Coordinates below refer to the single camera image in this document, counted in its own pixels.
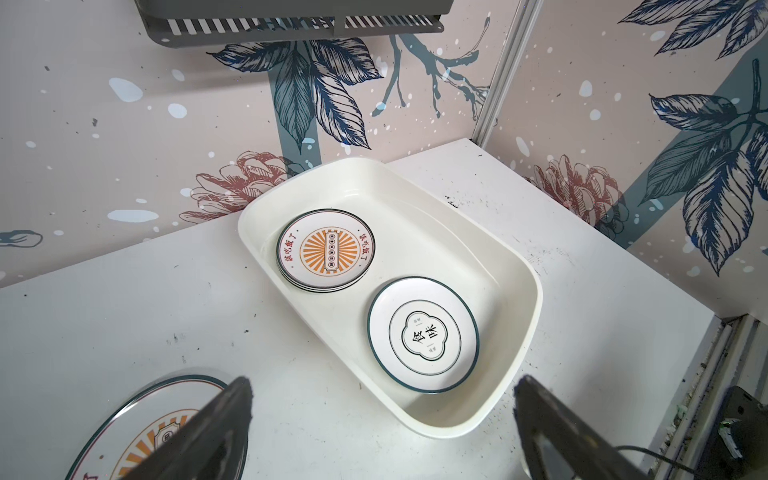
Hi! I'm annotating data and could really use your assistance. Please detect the white flower plate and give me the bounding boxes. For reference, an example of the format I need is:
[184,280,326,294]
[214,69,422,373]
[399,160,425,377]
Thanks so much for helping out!
[367,276,480,394]

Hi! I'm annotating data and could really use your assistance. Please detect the white plastic bin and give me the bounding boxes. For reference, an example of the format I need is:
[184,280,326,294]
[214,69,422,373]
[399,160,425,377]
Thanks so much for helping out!
[238,158,542,439]

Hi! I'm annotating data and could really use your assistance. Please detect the black thin cable right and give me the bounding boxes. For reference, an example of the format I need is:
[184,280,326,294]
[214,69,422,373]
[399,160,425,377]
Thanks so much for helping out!
[614,443,697,480]

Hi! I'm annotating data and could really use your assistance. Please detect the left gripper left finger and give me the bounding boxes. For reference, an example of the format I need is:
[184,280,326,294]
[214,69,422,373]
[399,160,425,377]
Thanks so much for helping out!
[126,376,253,479]

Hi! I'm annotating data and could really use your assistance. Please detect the black wall-mounted basket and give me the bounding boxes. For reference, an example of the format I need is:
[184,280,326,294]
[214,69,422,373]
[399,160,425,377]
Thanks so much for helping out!
[135,0,454,48]

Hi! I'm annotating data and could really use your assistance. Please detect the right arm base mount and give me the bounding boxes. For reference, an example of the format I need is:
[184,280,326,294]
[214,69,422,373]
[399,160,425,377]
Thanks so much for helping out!
[694,386,768,480]

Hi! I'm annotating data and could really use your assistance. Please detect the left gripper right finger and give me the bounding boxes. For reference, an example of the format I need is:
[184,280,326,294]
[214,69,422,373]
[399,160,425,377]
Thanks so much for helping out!
[514,375,646,480]

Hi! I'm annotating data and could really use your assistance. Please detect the orange sunburst plate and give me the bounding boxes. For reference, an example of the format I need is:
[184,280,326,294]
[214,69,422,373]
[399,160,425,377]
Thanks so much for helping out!
[276,208,377,287]
[66,374,227,479]
[278,265,367,293]

